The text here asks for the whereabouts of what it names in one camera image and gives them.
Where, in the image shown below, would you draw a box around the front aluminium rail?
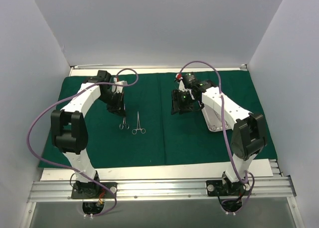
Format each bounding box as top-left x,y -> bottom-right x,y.
28,177 -> 296,203

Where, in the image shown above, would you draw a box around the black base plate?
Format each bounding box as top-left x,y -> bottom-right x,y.
71,181 -> 117,200
206,178 -> 250,197

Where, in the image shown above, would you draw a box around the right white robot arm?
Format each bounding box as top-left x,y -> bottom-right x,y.
171,78 -> 268,195

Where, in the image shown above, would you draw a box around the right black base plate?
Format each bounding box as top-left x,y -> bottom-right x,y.
206,178 -> 250,197

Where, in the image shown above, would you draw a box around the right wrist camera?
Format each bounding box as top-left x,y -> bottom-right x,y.
175,72 -> 198,89

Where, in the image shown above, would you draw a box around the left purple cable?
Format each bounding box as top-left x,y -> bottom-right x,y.
26,68 -> 139,215

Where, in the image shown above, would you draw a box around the steel hemostat forceps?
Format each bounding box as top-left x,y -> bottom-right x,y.
119,117 -> 130,130
132,111 -> 146,135

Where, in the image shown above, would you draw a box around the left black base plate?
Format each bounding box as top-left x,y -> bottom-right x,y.
71,181 -> 117,200

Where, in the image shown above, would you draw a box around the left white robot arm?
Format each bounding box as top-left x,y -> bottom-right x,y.
51,70 -> 128,198

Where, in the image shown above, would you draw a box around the rear aluminium rail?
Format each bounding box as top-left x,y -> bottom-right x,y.
71,64 -> 103,69

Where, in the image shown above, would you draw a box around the steel instrument tray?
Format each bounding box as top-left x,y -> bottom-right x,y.
202,106 -> 236,132

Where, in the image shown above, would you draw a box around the dark green surgical cloth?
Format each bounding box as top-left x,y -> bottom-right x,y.
37,70 -> 279,169

